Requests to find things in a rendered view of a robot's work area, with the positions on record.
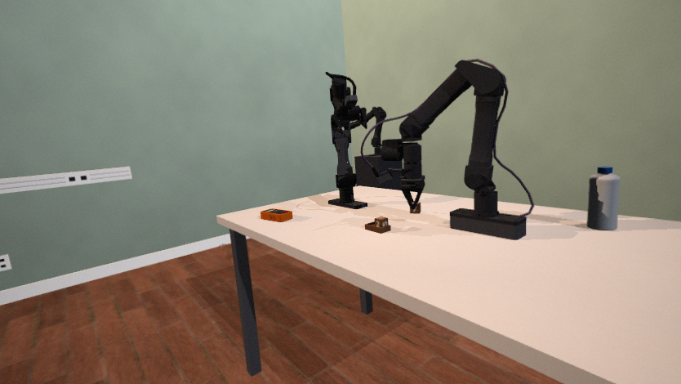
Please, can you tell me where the brown rectangular tray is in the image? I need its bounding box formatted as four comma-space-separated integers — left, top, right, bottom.
365, 222, 391, 234

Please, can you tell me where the orange digital multimeter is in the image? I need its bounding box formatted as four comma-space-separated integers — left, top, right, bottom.
260, 208, 293, 222

